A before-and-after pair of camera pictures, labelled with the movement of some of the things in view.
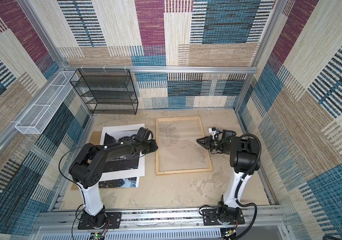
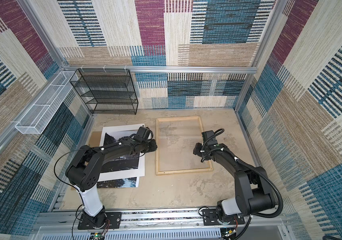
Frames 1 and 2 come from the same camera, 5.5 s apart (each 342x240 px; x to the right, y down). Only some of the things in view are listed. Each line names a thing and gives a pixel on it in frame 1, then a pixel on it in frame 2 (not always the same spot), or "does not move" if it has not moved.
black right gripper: [207, 144] to [196, 150]
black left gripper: [154, 147] does not move
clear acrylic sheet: [178, 148] does not move
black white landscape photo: [132, 166] does not move
